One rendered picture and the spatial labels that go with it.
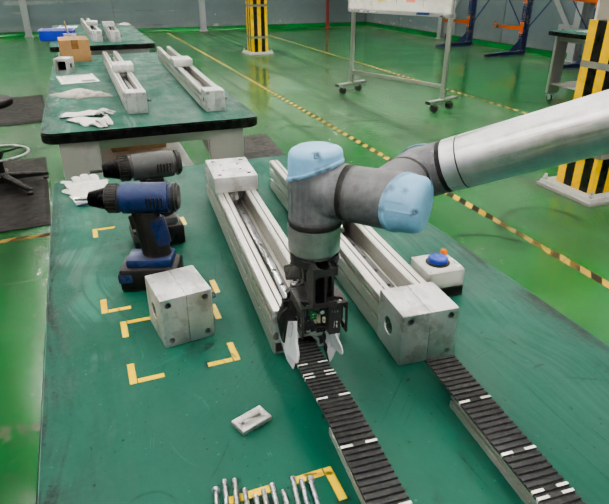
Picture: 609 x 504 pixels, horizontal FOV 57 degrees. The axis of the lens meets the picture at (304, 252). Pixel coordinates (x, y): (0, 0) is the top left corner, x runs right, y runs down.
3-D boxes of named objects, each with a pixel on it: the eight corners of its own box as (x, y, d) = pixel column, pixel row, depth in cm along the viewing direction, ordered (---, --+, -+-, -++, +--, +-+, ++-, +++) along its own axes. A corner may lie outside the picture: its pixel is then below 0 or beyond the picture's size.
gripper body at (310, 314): (299, 344, 81) (298, 270, 75) (284, 313, 88) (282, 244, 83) (349, 335, 83) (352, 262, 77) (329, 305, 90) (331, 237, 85)
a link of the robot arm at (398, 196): (445, 162, 74) (368, 151, 79) (419, 184, 65) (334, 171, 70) (438, 217, 77) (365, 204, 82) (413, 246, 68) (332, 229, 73)
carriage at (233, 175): (258, 199, 144) (257, 174, 141) (216, 204, 141) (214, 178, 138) (246, 179, 157) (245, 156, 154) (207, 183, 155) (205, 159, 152)
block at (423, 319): (465, 352, 95) (472, 305, 91) (398, 365, 92) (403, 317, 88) (439, 324, 103) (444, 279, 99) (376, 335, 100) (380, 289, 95)
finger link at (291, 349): (283, 385, 85) (296, 334, 82) (274, 362, 90) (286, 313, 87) (302, 385, 87) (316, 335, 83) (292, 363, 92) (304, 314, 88)
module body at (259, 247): (329, 344, 97) (330, 302, 94) (273, 354, 95) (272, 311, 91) (240, 191, 166) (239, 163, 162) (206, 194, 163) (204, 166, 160)
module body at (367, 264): (427, 326, 102) (432, 286, 99) (376, 335, 100) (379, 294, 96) (302, 184, 171) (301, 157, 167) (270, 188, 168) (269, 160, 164)
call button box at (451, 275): (462, 295, 112) (466, 267, 109) (418, 302, 110) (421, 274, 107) (442, 276, 119) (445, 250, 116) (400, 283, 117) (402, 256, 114)
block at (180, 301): (227, 330, 101) (224, 285, 97) (165, 348, 96) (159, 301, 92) (208, 305, 109) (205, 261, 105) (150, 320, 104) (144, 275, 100)
